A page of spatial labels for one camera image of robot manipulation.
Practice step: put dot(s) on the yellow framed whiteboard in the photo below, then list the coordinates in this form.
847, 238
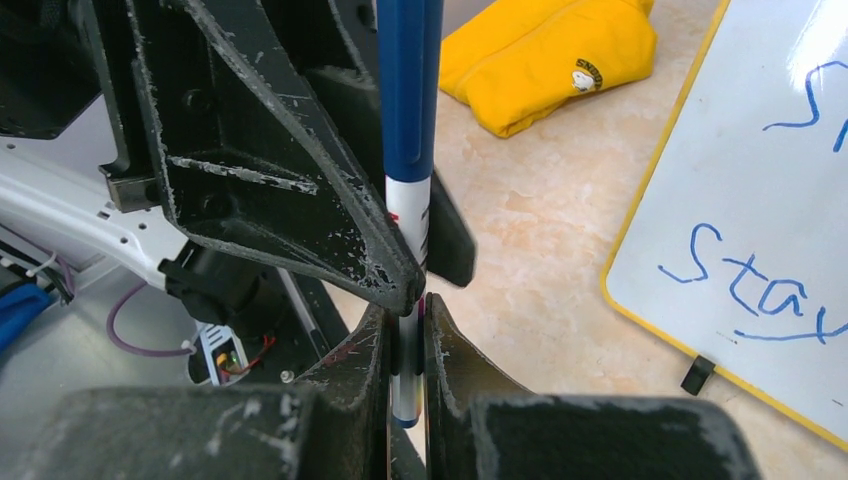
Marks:
735, 247

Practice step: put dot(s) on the blue marker cap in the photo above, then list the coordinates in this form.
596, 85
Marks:
409, 42

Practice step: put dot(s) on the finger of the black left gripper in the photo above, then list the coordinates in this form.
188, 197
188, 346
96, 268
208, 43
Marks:
333, 45

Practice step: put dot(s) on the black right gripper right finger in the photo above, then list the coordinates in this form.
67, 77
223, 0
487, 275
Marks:
482, 424

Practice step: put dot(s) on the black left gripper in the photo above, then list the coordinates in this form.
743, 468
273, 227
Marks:
196, 106

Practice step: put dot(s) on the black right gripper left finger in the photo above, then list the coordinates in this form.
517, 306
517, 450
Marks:
159, 433

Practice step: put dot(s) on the white blue marker pen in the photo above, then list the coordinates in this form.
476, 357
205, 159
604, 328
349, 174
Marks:
408, 205

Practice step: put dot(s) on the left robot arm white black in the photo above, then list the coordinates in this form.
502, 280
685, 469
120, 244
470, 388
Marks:
73, 214

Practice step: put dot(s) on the yellow cloth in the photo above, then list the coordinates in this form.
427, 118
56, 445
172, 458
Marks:
516, 62

